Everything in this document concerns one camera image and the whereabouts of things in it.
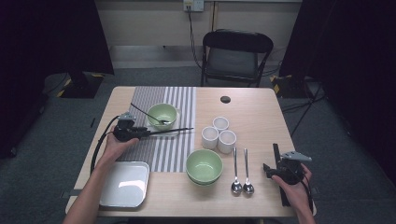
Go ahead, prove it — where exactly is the black folding chair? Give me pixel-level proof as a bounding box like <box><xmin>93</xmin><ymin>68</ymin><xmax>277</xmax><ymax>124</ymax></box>
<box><xmin>200</xmin><ymin>28</ymin><xmax>275</xmax><ymax>88</ymax></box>

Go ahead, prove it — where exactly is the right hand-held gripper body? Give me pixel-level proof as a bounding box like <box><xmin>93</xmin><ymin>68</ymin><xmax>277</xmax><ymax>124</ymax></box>
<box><xmin>273</xmin><ymin>150</ymin><xmax>313</xmax><ymax>186</ymax></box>

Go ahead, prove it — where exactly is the dark curtain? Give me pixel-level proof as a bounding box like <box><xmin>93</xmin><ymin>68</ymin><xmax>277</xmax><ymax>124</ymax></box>
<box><xmin>0</xmin><ymin>0</ymin><xmax>115</xmax><ymax>160</ymax></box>
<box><xmin>277</xmin><ymin>0</ymin><xmax>396</xmax><ymax>188</ymax></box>

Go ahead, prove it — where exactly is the bundle of black chopsticks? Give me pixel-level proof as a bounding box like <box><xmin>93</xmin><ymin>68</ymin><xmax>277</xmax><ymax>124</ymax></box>
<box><xmin>272</xmin><ymin>143</ymin><xmax>292</xmax><ymax>207</ymax></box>

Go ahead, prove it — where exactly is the black stand base striped tape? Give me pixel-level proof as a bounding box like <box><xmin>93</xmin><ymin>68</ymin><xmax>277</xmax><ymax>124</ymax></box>
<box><xmin>270</xmin><ymin>74</ymin><xmax>316</xmax><ymax>100</ymax></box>
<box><xmin>56</xmin><ymin>70</ymin><xmax>106</xmax><ymax>100</ymax></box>

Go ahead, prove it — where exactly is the white square plate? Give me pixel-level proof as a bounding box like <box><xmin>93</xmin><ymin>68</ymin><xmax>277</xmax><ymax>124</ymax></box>
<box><xmin>99</xmin><ymin>161</ymin><xmax>150</xmax><ymax>209</ymax></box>
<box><xmin>143</xmin><ymin>106</ymin><xmax>181</xmax><ymax>138</ymax></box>

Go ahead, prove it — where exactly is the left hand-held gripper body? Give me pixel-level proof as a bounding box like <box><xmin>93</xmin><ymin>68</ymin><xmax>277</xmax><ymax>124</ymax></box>
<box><xmin>112</xmin><ymin>111</ymin><xmax>140</xmax><ymax>143</ymax></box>

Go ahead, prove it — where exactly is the person's left hand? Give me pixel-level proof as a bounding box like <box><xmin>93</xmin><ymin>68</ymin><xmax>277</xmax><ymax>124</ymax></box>
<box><xmin>103</xmin><ymin>133</ymin><xmax>140</xmax><ymax>166</ymax></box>

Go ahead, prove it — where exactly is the single black chopstick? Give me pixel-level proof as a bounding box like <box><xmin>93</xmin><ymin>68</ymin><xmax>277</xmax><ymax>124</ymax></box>
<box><xmin>145</xmin><ymin>126</ymin><xmax>194</xmax><ymax>135</ymax></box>
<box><xmin>146</xmin><ymin>128</ymin><xmax>188</xmax><ymax>137</ymax></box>

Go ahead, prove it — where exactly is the metal spoon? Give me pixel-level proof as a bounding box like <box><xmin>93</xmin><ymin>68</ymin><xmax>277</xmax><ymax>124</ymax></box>
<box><xmin>242</xmin><ymin>147</ymin><xmax>255</xmax><ymax>196</ymax></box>
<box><xmin>130</xmin><ymin>103</ymin><xmax>173</xmax><ymax>126</ymax></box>
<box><xmin>231</xmin><ymin>147</ymin><xmax>243</xmax><ymax>195</ymax></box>

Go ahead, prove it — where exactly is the green bowl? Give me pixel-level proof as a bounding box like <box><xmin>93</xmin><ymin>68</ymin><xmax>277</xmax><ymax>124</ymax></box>
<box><xmin>146</xmin><ymin>103</ymin><xmax>178</xmax><ymax>132</ymax></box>
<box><xmin>186</xmin><ymin>148</ymin><xmax>224</xmax><ymax>185</ymax></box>
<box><xmin>187</xmin><ymin>176</ymin><xmax>221</xmax><ymax>188</ymax></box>

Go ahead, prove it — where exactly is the right hand-held gripper cable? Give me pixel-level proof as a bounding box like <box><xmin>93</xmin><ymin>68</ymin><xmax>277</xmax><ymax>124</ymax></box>
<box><xmin>303</xmin><ymin>172</ymin><xmax>315</xmax><ymax>214</ymax></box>

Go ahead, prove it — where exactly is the thin vertical wall pipe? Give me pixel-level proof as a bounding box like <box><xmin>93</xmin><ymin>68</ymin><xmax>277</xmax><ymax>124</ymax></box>
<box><xmin>211</xmin><ymin>1</ymin><xmax>218</xmax><ymax>32</ymax></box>

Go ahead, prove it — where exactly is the black wall socket cable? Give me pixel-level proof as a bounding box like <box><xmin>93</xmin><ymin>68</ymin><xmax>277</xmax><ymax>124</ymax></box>
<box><xmin>186</xmin><ymin>5</ymin><xmax>204</xmax><ymax>70</ymax></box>

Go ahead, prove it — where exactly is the grey striped placemat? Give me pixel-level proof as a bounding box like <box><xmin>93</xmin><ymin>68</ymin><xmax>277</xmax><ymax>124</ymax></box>
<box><xmin>120</xmin><ymin>86</ymin><xmax>197</xmax><ymax>174</ymax></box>

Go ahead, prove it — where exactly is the white ribbed cup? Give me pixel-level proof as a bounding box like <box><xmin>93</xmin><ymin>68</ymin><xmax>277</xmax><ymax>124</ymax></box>
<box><xmin>217</xmin><ymin>129</ymin><xmax>237</xmax><ymax>155</ymax></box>
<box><xmin>201</xmin><ymin>125</ymin><xmax>219</xmax><ymax>148</ymax></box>
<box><xmin>212</xmin><ymin>116</ymin><xmax>231</xmax><ymax>133</ymax></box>

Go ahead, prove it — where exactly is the white wall socket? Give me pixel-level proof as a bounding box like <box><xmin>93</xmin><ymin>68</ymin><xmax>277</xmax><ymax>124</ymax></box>
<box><xmin>182</xmin><ymin>0</ymin><xmax>205</xmax><ymax>13</ymax></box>

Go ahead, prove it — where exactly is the left hand-held gripper cable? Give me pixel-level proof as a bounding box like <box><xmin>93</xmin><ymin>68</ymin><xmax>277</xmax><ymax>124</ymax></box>
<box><xmin>90</xmin><ymin>115</ymin><xmax>120</xmax><ymax>175</ymax></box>

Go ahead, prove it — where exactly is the person's right hand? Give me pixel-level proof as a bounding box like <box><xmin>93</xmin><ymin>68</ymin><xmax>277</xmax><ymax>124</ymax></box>
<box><xmin>271</xmin><ymin>163</ymin><xmax>313</xmax><ymax>207</ymax></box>

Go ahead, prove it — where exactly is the dark grey tape strip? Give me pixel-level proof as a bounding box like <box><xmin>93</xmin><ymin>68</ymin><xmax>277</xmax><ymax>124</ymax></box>
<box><xmin>60</xmin><ymin>189</ymin><xmax>78</xmax><ymax>199</ymax></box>

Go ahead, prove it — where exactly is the black floor cable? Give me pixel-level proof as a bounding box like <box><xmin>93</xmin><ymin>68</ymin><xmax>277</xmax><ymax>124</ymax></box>
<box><xmin>280</xmin><ymin>92</ymin><xmax>327</xmax><ymax>114</ymax></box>
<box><xmin>290</xmin><ymin>81</ymin><xmax>323</xmax><ymax>138</ymax></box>

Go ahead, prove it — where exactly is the hand-held gripper cable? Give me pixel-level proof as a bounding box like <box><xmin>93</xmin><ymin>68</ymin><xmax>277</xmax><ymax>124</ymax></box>
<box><xmin>90</xmin><ymin>115</ymin><xmax>120</xmax><ymax>175</ymax></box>
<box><xmin>303</xmin><ymin>172</ymin><xmax>315</xmax><ymax>214</ymax></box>

